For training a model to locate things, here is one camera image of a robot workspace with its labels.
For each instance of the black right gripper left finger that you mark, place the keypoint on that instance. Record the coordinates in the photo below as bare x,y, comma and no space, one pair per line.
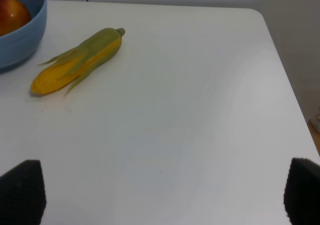
22,194

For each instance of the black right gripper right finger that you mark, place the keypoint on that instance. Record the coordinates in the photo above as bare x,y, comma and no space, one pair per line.
301,197

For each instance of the red pomegranate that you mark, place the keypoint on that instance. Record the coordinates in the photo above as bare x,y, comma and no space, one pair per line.
13,15

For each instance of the blue plastic bowl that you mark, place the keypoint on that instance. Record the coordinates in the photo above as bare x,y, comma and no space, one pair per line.
17,46

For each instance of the corn cob with husk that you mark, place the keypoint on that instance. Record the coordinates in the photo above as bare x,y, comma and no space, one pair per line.
73,66

